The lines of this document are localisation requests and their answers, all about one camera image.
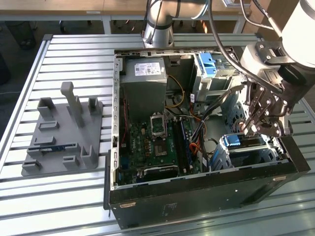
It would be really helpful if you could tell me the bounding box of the wooden desk with white frame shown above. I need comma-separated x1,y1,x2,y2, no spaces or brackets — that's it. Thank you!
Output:
102,0,252,34
0,0,111,34

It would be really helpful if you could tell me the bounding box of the black wire bundle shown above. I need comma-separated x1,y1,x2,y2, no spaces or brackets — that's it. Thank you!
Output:
190,85,247,158

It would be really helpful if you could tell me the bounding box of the green motherboard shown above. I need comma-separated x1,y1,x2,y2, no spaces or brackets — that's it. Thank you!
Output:
118,115,205,185

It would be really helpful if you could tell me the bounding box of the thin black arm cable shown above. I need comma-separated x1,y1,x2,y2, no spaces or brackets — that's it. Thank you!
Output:
239,0,283,37

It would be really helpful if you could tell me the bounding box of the grey parts rack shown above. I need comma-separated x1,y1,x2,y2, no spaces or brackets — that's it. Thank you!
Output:
21,82,104,177

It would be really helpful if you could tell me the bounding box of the red orange wire bundle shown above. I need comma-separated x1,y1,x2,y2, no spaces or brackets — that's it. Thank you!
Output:
189,141,200,156

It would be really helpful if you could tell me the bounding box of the yellow wire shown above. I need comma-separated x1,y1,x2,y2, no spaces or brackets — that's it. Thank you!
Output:
164,74,186,109

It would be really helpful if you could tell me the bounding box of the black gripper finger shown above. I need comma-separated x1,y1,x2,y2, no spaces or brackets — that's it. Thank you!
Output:
252,115,294,138
243,82,273,136

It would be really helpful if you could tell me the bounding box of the disk wire with pale plug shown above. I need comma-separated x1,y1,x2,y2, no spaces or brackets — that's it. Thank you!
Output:
237,121,249,135

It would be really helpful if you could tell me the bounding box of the grey power supply box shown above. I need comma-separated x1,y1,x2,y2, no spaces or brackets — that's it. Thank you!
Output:
120,58,169,121

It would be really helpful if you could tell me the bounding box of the black graphics card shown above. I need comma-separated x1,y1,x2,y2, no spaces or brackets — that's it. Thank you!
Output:
142,164,179,179

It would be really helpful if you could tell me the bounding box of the long RAM slot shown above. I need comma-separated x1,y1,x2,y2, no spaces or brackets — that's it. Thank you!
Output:
181,119,195,172
172,117,188,174

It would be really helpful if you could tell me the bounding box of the dark RAM stick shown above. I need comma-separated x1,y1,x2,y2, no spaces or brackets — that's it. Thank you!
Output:
28,145,66,154

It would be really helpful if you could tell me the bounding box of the black open PC case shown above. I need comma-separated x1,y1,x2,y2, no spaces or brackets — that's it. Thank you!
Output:
103,45,311,223

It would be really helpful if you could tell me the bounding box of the hard disk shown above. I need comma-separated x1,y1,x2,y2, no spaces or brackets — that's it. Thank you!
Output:
222,132,268,148

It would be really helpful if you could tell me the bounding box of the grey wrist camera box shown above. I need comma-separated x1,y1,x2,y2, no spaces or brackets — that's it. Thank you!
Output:
240,41,287,83

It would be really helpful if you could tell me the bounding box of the blue plastic drive carrier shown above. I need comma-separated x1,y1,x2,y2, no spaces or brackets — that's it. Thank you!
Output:
198,52,219,77

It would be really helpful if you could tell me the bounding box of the silver metal drive cage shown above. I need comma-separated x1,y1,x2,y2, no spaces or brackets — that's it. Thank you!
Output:
193,53,244,104

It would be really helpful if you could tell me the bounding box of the CPU socket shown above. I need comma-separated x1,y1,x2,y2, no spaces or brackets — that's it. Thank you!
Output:
149,112,168,140

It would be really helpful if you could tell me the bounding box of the metal disk bay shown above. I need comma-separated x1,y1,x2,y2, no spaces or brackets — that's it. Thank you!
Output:
213,134,288,172

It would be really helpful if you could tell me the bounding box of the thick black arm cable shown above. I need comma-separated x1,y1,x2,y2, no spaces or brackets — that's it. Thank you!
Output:
207,0,281,93

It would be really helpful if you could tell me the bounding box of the thin orange wire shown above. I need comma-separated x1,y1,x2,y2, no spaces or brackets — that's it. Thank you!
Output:
186,113,205,122

